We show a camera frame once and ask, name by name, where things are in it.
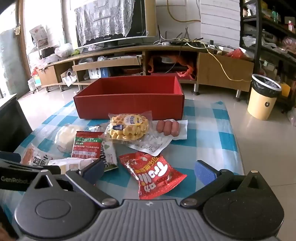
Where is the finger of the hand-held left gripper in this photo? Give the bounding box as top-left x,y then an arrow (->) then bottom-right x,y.
0,161 -> 62,175
0,151 -> 22,165

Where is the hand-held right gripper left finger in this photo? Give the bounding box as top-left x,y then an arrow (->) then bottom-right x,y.
26,159 -> 119,208

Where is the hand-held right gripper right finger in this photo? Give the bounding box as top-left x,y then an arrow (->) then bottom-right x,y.
180,160 -> 270,208

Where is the orange white snack packet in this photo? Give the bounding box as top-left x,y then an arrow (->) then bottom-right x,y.
20,143 -> 63,166

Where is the green white wafer packet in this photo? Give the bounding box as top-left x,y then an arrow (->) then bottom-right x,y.
99,136 -> 119,172

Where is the red green snack packet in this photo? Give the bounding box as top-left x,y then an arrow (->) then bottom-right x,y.
71,131 -> 104,160

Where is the white cake packet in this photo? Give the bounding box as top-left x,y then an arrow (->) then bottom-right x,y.
47,157 -> 97,174

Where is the round white bun packet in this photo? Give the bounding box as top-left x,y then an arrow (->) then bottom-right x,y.
54,124 -> 85,152

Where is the yellow waffle cookie packet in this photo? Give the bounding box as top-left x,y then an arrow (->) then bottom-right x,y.
105,111 -> 153,144

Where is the red gummy candy packet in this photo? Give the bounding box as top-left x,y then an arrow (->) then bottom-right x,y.
119,152 -> 187,200

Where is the white printed packet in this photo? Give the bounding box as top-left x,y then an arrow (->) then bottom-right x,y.
128,133 -> 173,156

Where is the red cardboard box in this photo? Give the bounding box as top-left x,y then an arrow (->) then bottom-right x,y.
73,75 -> 185,120

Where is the dark cabinet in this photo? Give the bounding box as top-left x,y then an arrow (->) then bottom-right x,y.
0,93 -> 33,153

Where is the blue checked tablecloth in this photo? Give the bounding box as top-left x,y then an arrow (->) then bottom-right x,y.
3,98 -> 245,223

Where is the cream trash bin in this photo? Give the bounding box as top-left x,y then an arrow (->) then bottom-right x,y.
247,74 -> 282,121

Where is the white printed bag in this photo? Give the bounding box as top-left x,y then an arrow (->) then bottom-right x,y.
60,70 -> 77,87

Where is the blue white box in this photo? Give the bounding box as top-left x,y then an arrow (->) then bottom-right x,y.
89,67 -> 110,79

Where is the wooden television stand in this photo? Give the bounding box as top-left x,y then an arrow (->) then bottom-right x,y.
37,44 -> 255,96

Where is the orange plastic bag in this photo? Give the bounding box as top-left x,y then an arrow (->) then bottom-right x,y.
148,54 -> 197,78

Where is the white trolley rack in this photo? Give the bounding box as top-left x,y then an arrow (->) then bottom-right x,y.
28,24 -> 50,93

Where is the white plastic bag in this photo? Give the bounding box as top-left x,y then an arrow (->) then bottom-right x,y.
54,43 -> 73,57

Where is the red plastic bag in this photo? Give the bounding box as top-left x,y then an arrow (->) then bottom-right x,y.
225,47 -> 249,58

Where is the white lace cloth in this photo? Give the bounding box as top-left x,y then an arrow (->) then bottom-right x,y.
74,0 -> 136,45

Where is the television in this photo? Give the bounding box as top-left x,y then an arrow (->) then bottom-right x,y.
74,0 -> 158,49

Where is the black storage shelf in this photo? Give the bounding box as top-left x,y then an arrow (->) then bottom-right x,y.
239,0 -> 296,114

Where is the yellow cable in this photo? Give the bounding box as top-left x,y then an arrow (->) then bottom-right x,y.
166,0 -> 252,81

